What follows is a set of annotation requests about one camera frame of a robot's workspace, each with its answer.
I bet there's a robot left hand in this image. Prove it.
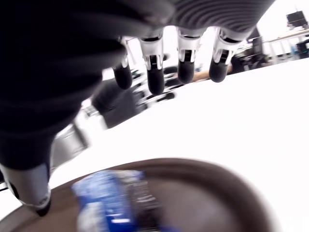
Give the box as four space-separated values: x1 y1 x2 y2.
93 82 179 129

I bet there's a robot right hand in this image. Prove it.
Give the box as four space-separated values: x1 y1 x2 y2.
0 0 276 217

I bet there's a blue Oreo cookie pack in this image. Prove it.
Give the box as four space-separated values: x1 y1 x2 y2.
71 170 179 232

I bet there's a round dark brown tray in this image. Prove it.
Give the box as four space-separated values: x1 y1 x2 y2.
0 158 283 232

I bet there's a white office desk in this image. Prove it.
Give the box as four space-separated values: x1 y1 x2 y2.
262 30 309 64

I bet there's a black computer monitor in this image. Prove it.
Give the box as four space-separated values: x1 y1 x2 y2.
286 11 309 26

